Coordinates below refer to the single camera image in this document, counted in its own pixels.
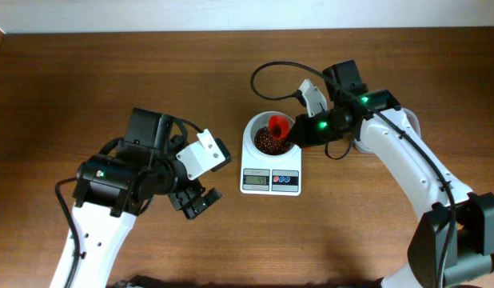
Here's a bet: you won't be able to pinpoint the clear plastic container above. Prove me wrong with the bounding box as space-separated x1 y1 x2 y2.
354 108 421 154

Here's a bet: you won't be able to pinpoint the orange plastic measuring scoop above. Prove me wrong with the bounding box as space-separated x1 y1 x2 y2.
268 114 309 150

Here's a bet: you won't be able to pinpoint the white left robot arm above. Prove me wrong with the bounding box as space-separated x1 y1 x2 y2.
50 108 231 287

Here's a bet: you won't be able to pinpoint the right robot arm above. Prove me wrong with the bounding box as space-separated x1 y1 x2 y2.
287 61 494 287

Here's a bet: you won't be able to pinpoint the white digital kitchen scale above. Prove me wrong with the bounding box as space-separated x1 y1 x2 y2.
239 119 303 197

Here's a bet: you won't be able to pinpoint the red beans in bowl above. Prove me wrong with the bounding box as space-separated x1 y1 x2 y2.
254 127 293 155

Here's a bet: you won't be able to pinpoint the white round bowl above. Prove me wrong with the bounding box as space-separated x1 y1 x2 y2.
244 111 295 156

